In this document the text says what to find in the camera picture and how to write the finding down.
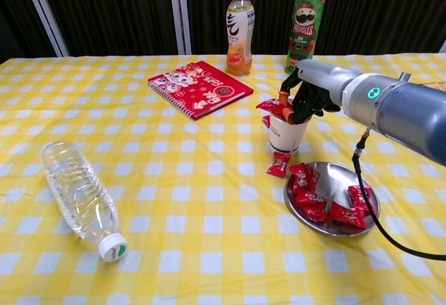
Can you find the orange drink bottle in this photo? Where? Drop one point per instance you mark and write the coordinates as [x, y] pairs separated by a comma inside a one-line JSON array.
[[240, 40]]

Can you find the red spiral notebook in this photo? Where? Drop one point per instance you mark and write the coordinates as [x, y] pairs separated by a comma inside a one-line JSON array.
[[202, 89]]

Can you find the yellow white checked tablecloth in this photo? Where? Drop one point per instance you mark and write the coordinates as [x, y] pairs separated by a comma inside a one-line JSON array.
[[209, 197]]

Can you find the silver metal plate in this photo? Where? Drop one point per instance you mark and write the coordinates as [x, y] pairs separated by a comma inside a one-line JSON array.
[[334, 179]]

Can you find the white paper cup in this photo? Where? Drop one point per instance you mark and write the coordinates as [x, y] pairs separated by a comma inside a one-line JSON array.
[[285, 138]]

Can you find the dark curtain panel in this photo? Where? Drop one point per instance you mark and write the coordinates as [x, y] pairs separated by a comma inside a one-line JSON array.
[[14, 12], [376, 12], [209, 12], [115, 12]]

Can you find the green Pringles can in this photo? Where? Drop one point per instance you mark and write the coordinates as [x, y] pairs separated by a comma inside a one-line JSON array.
[[305, 23]]

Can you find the red candy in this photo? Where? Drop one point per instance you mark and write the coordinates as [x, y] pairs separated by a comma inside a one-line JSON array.
[[278, 165], [345, 214], [266, 121], [310, 198], [266, 104], [360, 197], [303, 178], [317, 214]]

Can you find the grey partition frame post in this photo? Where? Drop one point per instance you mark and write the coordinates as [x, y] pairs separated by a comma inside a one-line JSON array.
[[443, 46], [179, 12], [43, 12]]

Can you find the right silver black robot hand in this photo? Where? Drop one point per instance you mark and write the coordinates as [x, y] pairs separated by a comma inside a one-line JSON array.
[[324, 75]]

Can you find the clear plastic water bottle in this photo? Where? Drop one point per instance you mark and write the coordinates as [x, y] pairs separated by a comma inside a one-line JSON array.
[[76, 193]]

